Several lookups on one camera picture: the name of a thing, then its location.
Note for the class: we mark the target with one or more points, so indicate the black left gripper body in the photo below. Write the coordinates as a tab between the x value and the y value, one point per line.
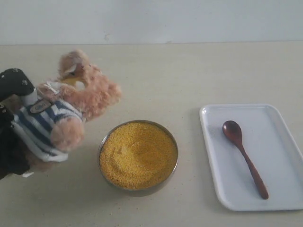
12	157

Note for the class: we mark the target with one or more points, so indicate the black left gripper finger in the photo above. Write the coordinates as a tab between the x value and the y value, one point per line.
14	82

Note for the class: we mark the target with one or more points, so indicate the plush teddy bear striped shirt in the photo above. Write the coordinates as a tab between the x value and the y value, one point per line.
53	124

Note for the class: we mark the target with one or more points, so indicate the dark red wooden spoon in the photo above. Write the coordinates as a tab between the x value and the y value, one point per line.
233	133

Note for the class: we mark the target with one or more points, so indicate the round metal bowl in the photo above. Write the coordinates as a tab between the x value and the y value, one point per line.
138	159

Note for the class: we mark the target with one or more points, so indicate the white rectangular plastic tray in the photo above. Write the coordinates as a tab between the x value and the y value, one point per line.
270	146

